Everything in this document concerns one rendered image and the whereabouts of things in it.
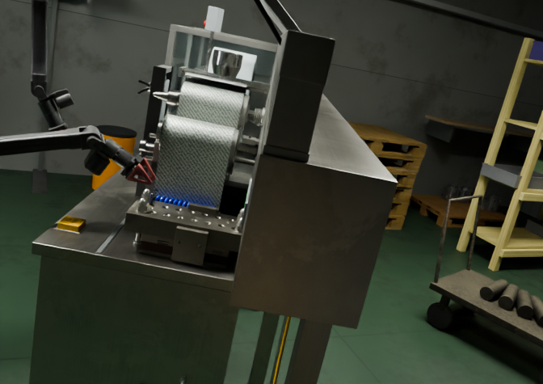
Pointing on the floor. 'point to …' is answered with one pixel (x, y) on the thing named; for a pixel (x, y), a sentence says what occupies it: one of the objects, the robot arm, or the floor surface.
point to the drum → (125, 137)
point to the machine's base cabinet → (127, 328)
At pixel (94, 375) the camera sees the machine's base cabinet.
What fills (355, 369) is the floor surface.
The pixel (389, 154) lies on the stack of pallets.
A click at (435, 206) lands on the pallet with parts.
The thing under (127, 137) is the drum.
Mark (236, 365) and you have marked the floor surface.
